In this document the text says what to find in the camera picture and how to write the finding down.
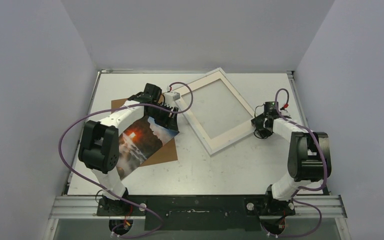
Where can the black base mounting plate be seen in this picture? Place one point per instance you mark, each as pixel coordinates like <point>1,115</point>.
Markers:
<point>200,212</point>

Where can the landscape photo print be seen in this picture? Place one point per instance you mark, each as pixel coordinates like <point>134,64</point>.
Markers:
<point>142,142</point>

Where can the aluminium rail front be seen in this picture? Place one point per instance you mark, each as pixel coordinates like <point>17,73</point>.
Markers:
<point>86,207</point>

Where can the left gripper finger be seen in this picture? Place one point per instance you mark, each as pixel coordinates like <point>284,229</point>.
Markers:
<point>161,119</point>
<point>173,122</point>

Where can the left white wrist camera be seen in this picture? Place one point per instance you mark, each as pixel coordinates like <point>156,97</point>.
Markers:
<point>171,96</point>

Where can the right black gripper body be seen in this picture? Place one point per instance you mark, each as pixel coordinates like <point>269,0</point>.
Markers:
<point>260,125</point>

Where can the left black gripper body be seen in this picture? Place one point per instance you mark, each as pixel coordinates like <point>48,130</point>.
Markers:
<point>157,109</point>

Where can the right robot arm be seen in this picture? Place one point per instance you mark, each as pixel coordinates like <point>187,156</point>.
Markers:
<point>308,161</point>

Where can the brown cardboard backing board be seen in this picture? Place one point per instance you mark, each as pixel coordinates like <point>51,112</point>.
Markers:
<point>162,155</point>

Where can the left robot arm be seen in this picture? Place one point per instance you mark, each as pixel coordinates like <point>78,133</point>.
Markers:
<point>115,146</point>

